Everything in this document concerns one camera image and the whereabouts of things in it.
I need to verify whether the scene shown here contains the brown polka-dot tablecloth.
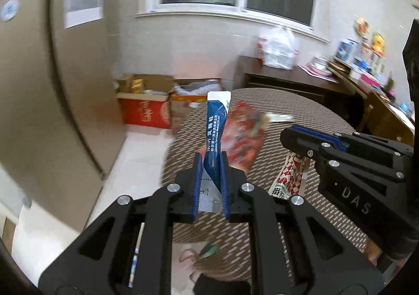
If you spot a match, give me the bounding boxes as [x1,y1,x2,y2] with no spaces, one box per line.
[160,87,384,283]

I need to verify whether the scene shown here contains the red checkered sauce packet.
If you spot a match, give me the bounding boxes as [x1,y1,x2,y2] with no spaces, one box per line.
[268,150,312,206]

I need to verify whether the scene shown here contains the white plastic shopping bag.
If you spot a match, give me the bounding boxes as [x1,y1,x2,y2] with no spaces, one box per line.
[257,26,300,70]

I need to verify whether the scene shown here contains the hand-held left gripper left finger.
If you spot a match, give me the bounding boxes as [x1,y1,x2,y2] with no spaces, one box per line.
[39,153,203,295]

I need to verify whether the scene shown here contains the red printed paper bag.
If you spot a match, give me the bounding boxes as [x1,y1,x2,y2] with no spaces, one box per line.
[219,101,270,173]

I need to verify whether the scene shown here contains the red cardboard box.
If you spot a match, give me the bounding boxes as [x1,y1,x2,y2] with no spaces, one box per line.
[116,73,174,130]

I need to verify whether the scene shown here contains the orange cartoon hand fan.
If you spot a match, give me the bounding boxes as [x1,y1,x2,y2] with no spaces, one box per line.
[353,15,371,36]

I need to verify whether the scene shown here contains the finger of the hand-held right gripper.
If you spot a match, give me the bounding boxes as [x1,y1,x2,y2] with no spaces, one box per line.
[291,124,414,160]
[280,128,405,183]

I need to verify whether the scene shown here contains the pink papers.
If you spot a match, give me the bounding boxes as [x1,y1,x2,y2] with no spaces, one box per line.
[297,62,341,83]

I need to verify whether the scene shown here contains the person's dark clothing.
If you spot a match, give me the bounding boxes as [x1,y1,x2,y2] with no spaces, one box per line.
[401,18,419,152]

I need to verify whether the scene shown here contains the yellow duck plush toy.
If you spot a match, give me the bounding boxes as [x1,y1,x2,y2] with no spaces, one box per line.
[371,32,386,55]

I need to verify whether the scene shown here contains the wooden desk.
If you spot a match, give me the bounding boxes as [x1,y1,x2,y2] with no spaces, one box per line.
[327,61,417,146]

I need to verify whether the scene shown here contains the silver foil sachet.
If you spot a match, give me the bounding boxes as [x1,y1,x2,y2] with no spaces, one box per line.
[266,113,295,123]

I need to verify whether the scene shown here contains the row of books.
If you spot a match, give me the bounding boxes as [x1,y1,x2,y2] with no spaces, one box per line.
[335,38,387,74]

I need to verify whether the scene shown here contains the plain white paper sheet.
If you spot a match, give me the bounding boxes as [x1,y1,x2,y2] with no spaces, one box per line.
[63,0,105,30]

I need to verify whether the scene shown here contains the champagne double-door refrigerator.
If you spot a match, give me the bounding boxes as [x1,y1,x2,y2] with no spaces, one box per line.
[0,0,128,217]

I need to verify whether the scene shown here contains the group of round fridge magnets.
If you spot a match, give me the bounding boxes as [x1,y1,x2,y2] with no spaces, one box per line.
[0,0,21,23]

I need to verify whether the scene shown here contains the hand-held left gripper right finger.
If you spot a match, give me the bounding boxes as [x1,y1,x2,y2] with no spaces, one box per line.
[220,151,385,295]

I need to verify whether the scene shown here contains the orange cardboard box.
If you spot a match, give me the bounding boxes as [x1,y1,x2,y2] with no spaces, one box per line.
[169,77,224,137]

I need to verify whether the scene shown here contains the blue white sachet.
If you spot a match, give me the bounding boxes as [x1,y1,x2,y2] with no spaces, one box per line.
[200,91,233,214]

